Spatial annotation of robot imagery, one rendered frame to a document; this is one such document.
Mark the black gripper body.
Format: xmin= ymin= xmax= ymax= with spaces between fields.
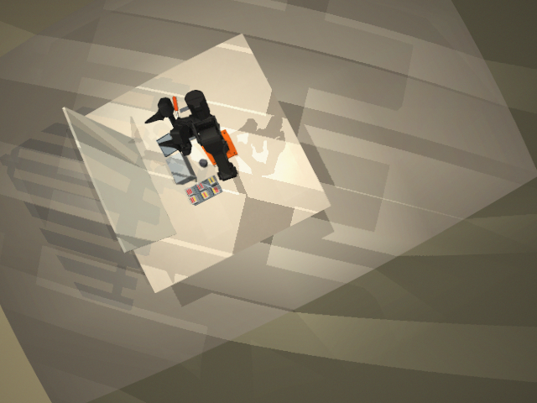
xmin=158 ymin=97 xmax=195 ymax=156

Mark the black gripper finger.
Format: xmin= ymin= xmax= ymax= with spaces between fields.
xmin=158 ymin=139 xmax=181 ymax=152
xmin=145 ymin=110 xmax=164 ymax=123

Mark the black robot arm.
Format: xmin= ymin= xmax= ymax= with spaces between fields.
xmin=169 ymin=90 xmax=237 ymax=181

